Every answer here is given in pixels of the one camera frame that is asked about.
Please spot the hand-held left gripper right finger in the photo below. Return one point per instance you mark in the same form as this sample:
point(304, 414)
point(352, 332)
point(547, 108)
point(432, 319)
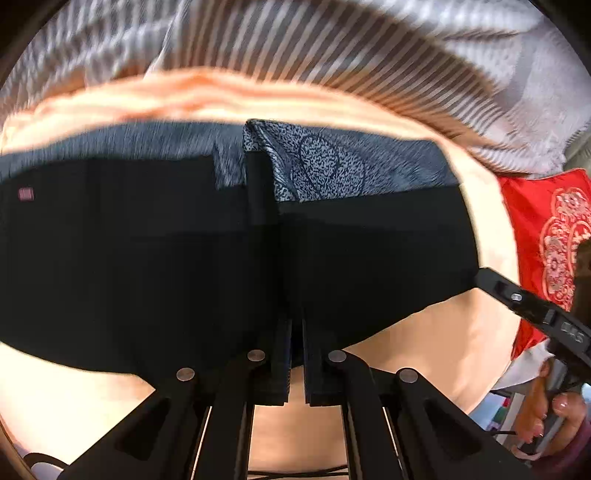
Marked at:
point(314, 369)

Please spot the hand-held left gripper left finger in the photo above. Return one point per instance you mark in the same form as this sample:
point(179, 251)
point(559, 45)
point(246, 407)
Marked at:
point(281, 369)

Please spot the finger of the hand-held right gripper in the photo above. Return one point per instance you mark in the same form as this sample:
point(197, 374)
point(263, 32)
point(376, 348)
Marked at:
point(503, 288)

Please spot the black pants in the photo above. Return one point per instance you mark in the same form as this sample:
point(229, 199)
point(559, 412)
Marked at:
point(138, 258)

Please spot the person's right hand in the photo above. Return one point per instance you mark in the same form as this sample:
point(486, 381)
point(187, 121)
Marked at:
point(531, 406)

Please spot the red patterned cloth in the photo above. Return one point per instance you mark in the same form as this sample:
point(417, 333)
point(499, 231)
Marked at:
point(521, 221)

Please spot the peach bed sheet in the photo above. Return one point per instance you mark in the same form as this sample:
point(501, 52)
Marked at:
point(461, 346)

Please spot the grey striped duvet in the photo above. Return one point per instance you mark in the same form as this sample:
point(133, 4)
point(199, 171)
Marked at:
point(323, 55)

